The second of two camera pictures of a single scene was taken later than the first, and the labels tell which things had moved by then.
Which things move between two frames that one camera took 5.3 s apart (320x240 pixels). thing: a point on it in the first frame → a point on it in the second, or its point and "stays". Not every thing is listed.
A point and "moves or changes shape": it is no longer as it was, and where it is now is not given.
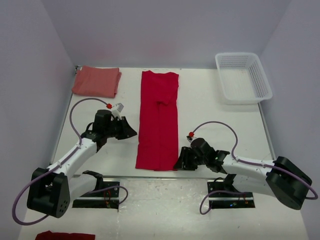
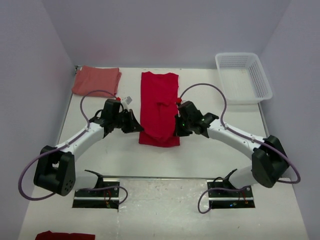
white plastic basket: x=244 y=79 stays
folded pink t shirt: x=98 y=81 stays
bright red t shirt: x=157 y=146 moves or changes shape
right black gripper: x=183 y=163 → x=178 y=132
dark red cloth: x=50 y=235 stays
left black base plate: x=108 y=198 stays
